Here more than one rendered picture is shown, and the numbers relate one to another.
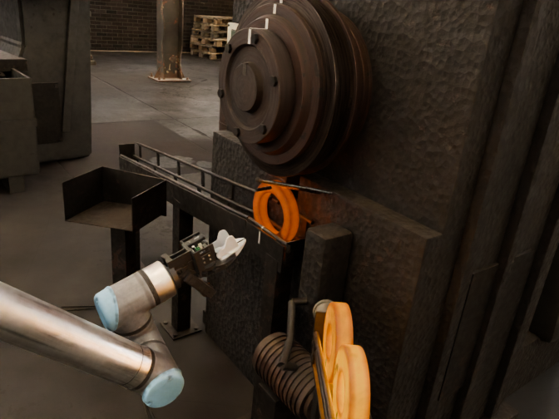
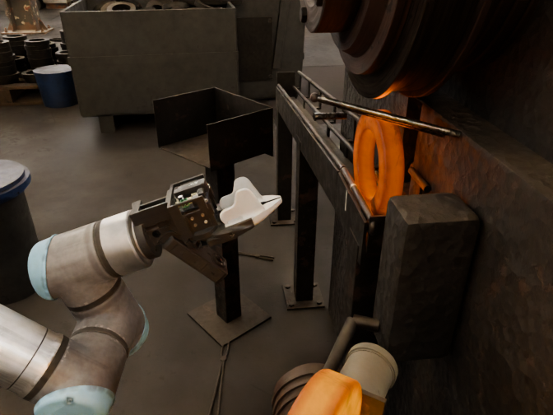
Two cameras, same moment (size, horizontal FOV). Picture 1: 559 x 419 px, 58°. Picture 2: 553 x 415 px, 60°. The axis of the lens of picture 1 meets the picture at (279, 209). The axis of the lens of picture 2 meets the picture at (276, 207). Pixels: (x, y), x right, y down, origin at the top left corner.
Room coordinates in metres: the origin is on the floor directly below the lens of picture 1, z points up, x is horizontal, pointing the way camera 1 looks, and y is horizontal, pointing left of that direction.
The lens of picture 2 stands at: (0.60, -0.24, 1.09)
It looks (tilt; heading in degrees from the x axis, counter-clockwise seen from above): 29 degrees down; 32
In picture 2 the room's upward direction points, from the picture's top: straight up
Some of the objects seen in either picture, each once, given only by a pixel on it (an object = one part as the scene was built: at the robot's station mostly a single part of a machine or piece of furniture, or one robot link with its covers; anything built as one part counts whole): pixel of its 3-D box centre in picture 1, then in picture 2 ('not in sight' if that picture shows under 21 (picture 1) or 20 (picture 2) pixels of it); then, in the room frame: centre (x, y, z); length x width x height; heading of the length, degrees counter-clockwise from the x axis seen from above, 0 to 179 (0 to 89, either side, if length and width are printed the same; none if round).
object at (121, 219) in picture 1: (119, 274); (219, 221); (1.55, 0.55, 0.36); 0.26 x 0.20 x 0.72; 73
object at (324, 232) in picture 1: (324, 270); (421, 280); (1.16, -0.14, 0.68); 0.11 x 0.08 x 0.24; 128
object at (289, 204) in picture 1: (274, 212); (376, 164); (1.34, 0.01, 0.75); 0.18 x 0.03 x 0.18; 39
